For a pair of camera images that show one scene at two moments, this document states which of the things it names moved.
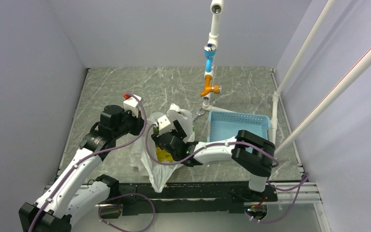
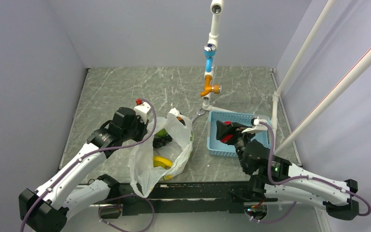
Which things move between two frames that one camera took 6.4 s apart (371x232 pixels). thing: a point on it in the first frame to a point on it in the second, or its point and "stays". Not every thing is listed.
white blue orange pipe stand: x=216 y=8 stays
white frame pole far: x=276 y=95 stays
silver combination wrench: x=200 y=112 stays
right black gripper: x=180 y=133 to x=222 y=129
